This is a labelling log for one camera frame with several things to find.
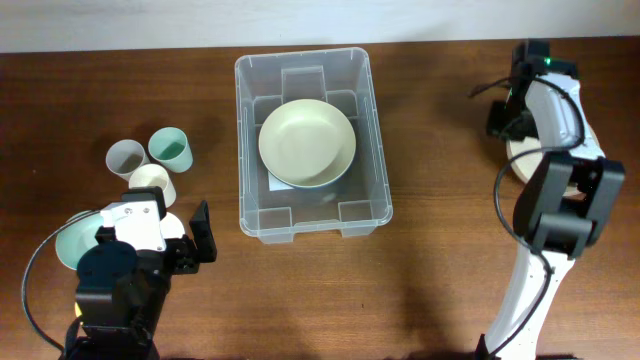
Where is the beige large bowl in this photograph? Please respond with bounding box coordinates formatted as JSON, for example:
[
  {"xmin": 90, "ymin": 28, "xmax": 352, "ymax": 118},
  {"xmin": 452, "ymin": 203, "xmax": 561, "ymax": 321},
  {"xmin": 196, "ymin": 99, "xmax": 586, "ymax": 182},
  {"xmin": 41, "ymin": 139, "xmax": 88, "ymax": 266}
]
[{"xmin": 506, "ymin": 125, "xmax": 604, "ymax": 197}]

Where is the blue large bowl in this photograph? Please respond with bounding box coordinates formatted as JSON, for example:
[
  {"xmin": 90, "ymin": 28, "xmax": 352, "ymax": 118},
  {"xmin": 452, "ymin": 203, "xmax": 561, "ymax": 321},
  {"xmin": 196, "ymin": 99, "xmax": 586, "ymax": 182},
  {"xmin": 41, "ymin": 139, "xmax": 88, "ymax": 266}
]
[{"xmin": 272, "ymin": 154, "xmax": 355, "ymax": 189}]

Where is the cream large bowl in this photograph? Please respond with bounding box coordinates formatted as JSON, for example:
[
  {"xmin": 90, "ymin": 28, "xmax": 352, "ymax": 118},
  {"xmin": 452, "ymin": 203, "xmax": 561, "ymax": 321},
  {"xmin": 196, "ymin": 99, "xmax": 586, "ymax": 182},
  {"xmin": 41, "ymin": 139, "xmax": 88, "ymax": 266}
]
[{"xmin": 258, "ymin": 99, "xmax": 357, "ymax": 173}]

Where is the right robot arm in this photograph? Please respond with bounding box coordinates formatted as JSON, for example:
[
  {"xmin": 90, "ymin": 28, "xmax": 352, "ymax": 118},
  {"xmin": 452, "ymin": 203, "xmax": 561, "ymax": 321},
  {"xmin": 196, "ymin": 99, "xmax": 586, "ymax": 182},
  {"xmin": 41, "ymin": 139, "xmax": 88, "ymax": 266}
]
[{"xmin": 474, "ymin": 56, "xmax": 625, "ymax": 359}]

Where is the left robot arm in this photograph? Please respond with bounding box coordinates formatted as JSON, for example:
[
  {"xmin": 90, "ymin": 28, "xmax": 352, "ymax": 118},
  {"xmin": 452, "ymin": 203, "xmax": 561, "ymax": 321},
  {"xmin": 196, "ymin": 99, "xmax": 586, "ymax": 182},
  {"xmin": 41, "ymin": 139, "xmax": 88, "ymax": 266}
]
[{"xmin": 62, "ymin": 201, "xmax": 217, "ymax": 359}]

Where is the white small bowl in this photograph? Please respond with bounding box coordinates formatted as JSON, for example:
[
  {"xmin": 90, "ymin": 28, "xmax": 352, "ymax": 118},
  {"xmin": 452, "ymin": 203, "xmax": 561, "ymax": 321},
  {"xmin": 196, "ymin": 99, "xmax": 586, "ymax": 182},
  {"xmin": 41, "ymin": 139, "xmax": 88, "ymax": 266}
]
[{"xmin": 160, "ymin": 212, "xmax": 186, "ymax": 239}]

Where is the cream plastic cup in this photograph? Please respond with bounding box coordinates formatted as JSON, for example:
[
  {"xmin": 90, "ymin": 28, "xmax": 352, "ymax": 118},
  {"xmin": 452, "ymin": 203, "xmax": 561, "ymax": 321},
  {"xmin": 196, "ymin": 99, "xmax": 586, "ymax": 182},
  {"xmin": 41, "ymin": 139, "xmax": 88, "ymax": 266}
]
[{"xmin": 128, "ymin": 164, "xmax": 177, "ymax": 207}]

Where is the green plastic cup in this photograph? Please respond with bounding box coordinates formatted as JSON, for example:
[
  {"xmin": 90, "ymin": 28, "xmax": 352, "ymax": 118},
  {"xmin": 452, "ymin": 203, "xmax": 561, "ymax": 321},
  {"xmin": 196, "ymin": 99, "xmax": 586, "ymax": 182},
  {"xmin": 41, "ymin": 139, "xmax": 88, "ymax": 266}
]
[{"xmin": 148, "ymin": 127, "xmax": 193, "ymax": 173}]

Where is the white label in bin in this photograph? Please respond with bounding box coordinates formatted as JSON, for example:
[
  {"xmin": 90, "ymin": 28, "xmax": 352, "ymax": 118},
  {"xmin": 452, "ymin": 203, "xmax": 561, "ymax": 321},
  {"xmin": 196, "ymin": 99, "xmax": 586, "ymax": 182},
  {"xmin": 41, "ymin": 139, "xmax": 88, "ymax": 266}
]
[{"xmin": 268, "ymin": 173, "xmax": 292, "ymax": 192}]

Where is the grey plastic cup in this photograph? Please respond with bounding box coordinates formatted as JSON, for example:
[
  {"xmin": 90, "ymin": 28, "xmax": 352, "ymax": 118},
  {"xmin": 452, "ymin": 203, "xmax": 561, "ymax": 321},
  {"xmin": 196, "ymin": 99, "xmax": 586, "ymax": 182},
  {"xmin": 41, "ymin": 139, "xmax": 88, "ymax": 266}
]
[{"xmin": 105, "ymin": 139, "xmax": 149, "ymax": 181}]

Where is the green small bowl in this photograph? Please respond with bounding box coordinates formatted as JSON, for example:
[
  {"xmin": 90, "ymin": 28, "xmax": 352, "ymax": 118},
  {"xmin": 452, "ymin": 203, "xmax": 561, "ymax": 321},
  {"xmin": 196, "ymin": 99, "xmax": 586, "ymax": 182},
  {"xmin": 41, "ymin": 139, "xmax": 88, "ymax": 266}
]
[{"xmin": 55, "ymin": 210, "xmax": 103, "ymax": 270}]

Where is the clear plastic storage bin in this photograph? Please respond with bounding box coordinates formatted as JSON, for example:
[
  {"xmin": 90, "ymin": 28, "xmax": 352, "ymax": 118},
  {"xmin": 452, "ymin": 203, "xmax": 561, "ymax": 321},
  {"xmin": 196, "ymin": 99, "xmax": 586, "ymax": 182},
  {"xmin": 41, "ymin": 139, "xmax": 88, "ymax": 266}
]
[{"xmin": 235, "ymin": 47, "xmax": 393, "ymax": 244}]

